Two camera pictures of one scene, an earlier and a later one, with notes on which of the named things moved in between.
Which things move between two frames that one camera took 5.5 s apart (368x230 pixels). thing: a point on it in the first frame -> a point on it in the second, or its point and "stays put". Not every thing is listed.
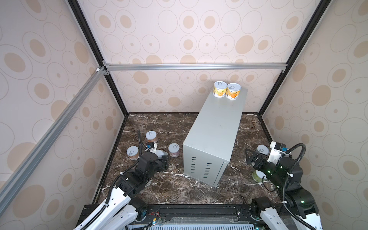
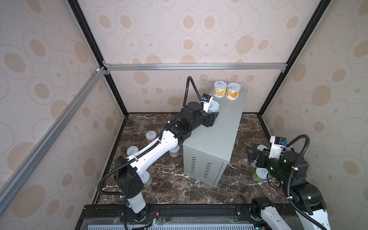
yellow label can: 219,88 stays put
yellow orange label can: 233,91 stays put
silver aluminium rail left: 22,173 stays put
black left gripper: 163,162 -> 209,119
